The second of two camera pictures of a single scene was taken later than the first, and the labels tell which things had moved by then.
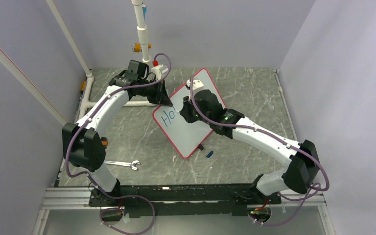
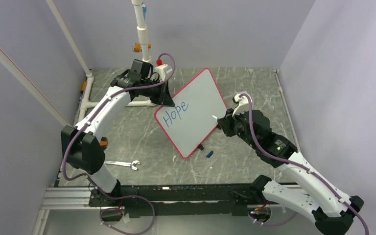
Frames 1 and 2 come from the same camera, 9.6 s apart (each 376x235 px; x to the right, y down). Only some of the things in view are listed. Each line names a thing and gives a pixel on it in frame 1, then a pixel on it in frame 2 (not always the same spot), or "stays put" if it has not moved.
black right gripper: x=186 y=110 -> x=227 y=121
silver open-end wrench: x=131 y=164 stays put
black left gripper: x=161 y=97 stays put
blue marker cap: x=209 y=154 stays put
